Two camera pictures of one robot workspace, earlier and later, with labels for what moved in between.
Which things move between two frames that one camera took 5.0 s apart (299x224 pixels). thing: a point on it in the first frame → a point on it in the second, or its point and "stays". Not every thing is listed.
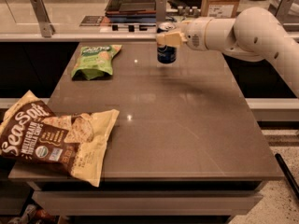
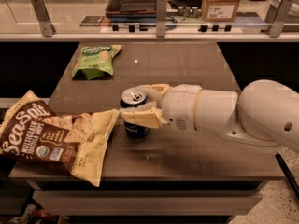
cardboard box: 220,1 stays
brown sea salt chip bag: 68,145 stays
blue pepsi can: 166,54 → 133,97
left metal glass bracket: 47,27 stays
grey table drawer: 145,203 stays
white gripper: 193,35 → 179,107
